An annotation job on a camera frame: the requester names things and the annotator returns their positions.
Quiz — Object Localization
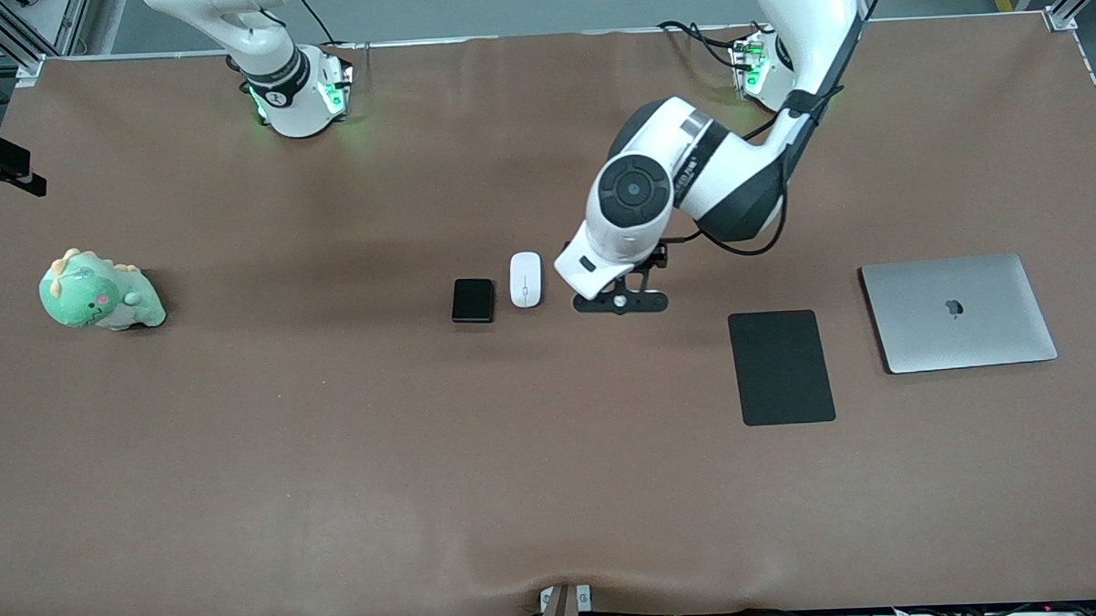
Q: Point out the green dinosaur plush toy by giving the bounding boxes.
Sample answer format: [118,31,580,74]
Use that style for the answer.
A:
[37,245,168,334]

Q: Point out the white computer mouse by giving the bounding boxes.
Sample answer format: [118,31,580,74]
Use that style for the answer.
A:
[508,251,543,308]

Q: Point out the black right base cable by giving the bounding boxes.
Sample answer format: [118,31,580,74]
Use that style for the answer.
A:
[296,0,337,48]

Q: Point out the silver laptop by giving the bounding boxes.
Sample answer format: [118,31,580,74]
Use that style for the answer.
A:
[859,252,1059,375]

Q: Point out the black mouse pad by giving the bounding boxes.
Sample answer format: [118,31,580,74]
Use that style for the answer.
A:
[728,309,837,427]

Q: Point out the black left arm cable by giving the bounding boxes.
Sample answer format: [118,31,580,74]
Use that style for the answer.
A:
[651,0,905,262]

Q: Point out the black phone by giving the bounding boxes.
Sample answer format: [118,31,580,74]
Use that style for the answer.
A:
[449,277,497,325]

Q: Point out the black left base cable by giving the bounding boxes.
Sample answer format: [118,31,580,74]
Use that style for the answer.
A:
[657,16,759,73]

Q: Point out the brown table cover cloth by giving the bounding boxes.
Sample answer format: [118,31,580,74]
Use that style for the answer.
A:
[0,11,1096,616]

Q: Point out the camera mount post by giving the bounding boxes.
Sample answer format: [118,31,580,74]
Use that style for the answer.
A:
[538,582,593,616]

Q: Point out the black base cable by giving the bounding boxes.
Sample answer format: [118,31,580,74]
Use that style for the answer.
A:
[657,16,759,73]
[296,0,337,48]

